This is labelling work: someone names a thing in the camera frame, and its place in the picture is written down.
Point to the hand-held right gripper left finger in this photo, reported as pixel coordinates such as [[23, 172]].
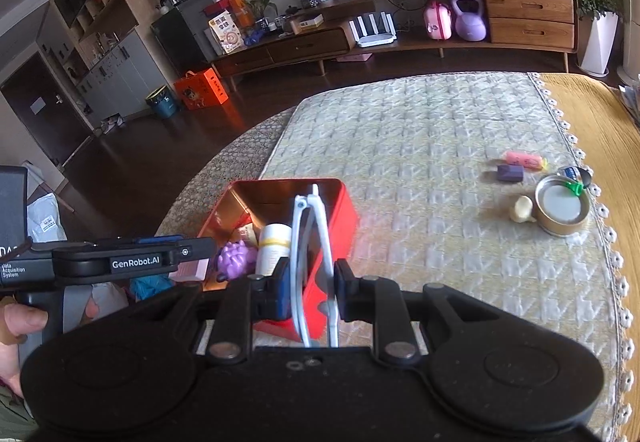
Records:
[[283, 294]]

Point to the quilted pale yellow mat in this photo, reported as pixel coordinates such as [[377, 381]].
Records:
[[425, 147]]

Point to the black mini fridge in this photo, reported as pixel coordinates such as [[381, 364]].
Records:
[[185, 37]]

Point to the white sunglasses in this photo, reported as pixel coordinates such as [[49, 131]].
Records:
[[299, 242]]

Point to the pink toy suitcase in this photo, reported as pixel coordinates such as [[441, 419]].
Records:
[[437, 22]]

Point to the person's left hand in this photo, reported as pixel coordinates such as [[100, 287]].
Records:
[[25, 322]]

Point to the beige standing air conditioner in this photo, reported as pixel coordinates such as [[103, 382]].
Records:
[[631, 47]]

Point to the small cardboard box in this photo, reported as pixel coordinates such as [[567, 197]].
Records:
[[306, 23]]

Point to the red gift boxes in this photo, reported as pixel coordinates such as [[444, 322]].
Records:
[[227, 4]]

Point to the white bottle with yellow label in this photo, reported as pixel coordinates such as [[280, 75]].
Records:
[[274, 247]]

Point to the teal cloth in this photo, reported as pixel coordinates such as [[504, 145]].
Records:
[[150, 287]]

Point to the white printed snack box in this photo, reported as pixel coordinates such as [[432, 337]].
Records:
[[227, 34]]

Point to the purple spiky toy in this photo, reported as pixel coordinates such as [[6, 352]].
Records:
[[237, 262]]

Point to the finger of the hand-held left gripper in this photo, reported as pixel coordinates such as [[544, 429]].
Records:
[[157, 238], [80, 262]]

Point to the wooden television cabinet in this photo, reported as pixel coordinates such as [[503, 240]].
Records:
[[530, 22]]

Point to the white tall planter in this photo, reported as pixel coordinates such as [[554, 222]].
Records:
[[599, 44]]

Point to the small purple block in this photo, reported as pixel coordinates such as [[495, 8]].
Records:
[[509, 173]]

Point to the orange gift box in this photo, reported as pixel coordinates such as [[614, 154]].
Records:
[[202, 92]]

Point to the blue toy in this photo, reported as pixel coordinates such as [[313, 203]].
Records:
[[255, 37]]

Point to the pink flat box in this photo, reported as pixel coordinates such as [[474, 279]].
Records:
[[354, 57]]

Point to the white router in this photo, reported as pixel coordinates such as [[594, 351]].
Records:
[[372, 39]]

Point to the blue bucket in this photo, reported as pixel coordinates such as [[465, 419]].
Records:
[[162, 104]]

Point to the white shoes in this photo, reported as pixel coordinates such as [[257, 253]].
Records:
[[112, 122]]

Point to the yellow ribbed cloth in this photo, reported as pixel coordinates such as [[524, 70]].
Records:
[[615, 162]]

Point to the red tin box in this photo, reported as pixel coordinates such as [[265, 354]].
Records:
[[340, 227]]

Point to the small leafy potted plant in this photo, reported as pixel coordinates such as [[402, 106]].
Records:
[[260, 4]]

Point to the pink highlighter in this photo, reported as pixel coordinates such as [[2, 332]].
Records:
[[522, 160]]

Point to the stack of books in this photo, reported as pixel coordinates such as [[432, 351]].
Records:
[[631, 102]]

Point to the dark wooden door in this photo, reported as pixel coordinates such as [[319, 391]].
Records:
[[40, 112]]

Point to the purple kettlebell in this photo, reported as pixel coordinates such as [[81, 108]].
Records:
[[470, 22]]

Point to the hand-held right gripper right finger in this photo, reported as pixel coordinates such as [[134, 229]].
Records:
[[345, 292]]

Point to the white plastic bag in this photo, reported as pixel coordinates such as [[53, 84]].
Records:
[[45, 217]]

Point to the wooden shelf cabinet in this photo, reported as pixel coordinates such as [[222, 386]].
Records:
[[115, 67]]

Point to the clear floss case black cap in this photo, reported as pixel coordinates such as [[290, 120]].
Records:
[[569, 172]]

